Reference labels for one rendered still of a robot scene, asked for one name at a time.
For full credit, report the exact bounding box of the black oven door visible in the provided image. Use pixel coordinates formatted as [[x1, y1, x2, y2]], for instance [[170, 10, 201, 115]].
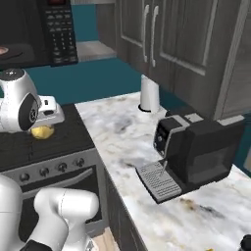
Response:
[[18, 165, 108, 243]]

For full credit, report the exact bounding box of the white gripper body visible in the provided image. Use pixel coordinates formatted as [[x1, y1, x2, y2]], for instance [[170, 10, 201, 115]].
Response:
[[30, 107, 66, 128]]

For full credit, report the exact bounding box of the yellow round food item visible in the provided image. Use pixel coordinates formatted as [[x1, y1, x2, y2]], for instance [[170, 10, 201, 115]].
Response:
[[30, 125, 56, 140]]

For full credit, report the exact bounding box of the black and grey stove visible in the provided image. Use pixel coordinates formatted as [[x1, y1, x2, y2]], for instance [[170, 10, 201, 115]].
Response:
[[0, 103, 110, 243]]

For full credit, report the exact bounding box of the white paper towel roll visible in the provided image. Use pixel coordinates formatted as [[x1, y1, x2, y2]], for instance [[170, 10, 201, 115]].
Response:
[[137, 74, 161, 114]]

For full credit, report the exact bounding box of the dark grey base cupboard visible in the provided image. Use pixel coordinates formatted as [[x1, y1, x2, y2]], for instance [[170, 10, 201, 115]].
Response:
[[103, 168, 149, 251]]

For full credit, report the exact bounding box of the black coffee machine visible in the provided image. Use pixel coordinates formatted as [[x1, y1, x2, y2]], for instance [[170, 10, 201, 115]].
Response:
[[134, 112, 246, 205]]

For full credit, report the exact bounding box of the grey oven door handle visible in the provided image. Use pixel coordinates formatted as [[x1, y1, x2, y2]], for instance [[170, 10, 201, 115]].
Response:
[[20, 168, 94, 198]]

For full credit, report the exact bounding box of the narrow grey cupboard door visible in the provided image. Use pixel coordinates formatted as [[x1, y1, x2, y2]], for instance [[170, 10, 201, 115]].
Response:
[[115, 0, 151, 78]]

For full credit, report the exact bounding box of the white cupboard door handle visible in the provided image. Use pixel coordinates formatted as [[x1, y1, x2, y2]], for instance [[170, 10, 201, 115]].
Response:
[[141, 4, 150, 64], [150, 5, 160, 69]]

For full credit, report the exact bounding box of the black microwave oven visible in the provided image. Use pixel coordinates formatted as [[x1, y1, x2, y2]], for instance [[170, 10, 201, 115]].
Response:
[[0, 0, 79, 72]]

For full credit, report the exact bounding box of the black plate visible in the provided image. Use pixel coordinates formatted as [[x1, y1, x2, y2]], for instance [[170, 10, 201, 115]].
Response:
[[0, 43, 35, 63]]

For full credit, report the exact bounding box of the black round object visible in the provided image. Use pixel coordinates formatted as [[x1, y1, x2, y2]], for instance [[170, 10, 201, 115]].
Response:
[[238, 233, 251, 251]]

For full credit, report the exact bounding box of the wide grey cupboard door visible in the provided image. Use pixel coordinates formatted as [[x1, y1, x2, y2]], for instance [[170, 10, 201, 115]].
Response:
[[148, 0, 251, 121]]

